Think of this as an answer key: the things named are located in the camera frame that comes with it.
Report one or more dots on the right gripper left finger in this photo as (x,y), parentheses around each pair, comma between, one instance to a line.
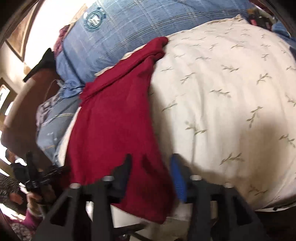
(84,212)

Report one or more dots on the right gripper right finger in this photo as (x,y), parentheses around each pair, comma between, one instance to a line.
(218,212)

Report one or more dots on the dark red garment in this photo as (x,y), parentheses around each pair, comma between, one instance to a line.
(114,121)

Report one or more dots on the operator left hand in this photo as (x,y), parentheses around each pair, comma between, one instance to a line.
(36,202)

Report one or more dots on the brown wooden headboard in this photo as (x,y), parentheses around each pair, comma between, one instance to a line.
(19,133)

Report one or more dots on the grey plaid bed sheet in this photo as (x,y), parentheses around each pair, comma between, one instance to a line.
(52,119)

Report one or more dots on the cream leaf-print pillow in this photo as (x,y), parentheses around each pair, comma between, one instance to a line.
(223,98)

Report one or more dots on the blue plaid pillow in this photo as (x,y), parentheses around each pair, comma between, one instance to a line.
(110,29)

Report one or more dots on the blue cloth at bedside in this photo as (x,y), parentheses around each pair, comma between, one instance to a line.
(282,32)

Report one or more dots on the white charger with cable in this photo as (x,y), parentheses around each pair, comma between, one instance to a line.
(53,88)

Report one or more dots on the framed wall picture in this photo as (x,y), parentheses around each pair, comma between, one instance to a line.
(19,37)

